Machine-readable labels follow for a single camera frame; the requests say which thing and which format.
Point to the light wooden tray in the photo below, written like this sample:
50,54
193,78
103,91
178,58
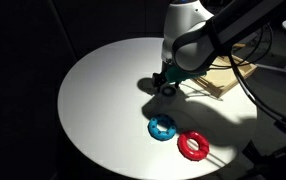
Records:
218,82

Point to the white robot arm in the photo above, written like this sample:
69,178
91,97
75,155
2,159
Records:
194,37

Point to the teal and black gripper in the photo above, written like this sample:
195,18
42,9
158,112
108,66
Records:
171,73

